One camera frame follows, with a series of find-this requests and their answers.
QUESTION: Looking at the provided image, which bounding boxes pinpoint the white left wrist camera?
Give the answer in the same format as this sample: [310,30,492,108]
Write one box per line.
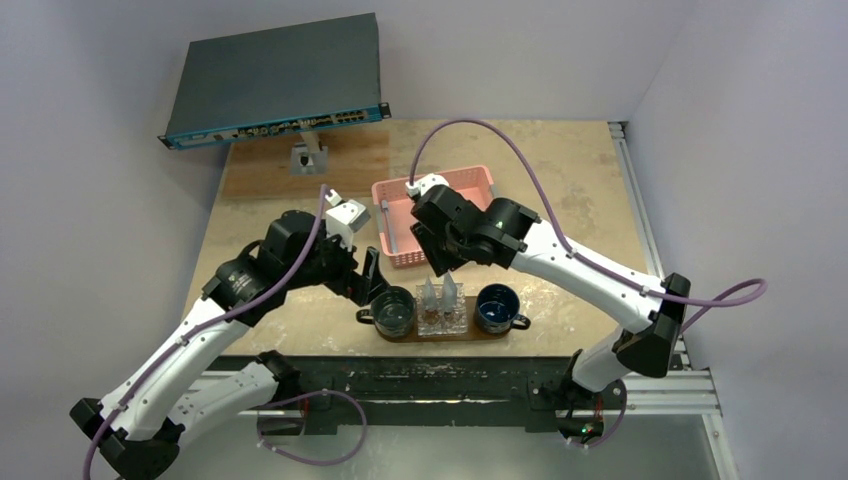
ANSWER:
[324,189,371,252]

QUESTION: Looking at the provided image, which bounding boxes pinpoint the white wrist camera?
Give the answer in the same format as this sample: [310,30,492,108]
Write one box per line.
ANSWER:
[324,189,371,252]
[405,173,450,201]

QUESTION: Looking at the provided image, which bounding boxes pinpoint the brown wooden board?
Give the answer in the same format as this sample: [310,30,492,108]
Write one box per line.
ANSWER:
[219,126,390,200]

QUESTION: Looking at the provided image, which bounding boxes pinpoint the grey blue toothbrush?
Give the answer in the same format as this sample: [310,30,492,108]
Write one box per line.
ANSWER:
[380,200,397,253]

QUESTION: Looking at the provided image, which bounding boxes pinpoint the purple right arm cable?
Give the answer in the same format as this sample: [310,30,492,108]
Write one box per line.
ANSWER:
[407,119,770,333]

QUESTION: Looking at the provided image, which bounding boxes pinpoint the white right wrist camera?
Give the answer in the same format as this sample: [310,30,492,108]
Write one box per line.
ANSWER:
[405,173,450,201]

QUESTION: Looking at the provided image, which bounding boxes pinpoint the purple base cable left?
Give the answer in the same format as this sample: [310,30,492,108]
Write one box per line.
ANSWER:
[256,389,368,466]

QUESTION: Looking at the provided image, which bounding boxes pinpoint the aluminium frame rail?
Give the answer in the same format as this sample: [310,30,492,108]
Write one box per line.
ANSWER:
[608,122,721,417]

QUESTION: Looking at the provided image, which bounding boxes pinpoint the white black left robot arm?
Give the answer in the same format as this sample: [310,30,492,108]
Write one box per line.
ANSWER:
[70,201,387,479]

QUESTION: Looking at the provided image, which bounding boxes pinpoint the blue capped toothpaste tube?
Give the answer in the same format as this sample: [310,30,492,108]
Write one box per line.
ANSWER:
[440,272,459,315]

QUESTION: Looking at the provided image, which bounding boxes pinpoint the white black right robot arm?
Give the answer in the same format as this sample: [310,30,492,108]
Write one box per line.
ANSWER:
[407,184,690,407]

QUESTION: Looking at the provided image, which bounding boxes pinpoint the dark grey mug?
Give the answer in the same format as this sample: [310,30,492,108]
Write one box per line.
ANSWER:
[355,286,416,339]

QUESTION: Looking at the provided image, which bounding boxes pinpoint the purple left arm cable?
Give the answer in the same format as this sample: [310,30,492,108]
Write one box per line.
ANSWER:
[82,184,330,480]

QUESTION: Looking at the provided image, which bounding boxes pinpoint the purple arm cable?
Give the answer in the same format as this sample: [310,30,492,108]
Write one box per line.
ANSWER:
[407,119,770,333]
[82,184,330,480]

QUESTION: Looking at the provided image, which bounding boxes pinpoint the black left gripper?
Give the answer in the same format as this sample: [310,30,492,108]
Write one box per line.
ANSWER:
[285,220,389,305]

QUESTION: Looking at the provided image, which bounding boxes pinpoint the clear glass toothbrush holder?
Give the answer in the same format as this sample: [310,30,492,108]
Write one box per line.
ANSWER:
[412,285,476,341]

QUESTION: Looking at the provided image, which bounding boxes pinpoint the grey blue network switch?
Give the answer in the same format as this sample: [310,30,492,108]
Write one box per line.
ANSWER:
[159,13,392,150]

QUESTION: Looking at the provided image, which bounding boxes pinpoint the grey metal bracket stand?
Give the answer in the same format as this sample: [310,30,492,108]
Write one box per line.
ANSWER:
[290,131,329,176]

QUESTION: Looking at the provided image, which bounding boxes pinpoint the pink plastic basket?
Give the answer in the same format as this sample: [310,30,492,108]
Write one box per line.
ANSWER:
[372,165,495,269]

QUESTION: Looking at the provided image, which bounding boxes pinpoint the dark blue mug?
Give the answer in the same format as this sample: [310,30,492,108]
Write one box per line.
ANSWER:
[473,283,532,335]

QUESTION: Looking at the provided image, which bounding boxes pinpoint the black table front rail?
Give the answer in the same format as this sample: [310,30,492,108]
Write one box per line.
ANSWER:
[202,356,690,436]

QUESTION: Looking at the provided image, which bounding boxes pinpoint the oval wooden tray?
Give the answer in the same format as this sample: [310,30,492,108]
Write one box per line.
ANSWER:
[377,296,523,343]

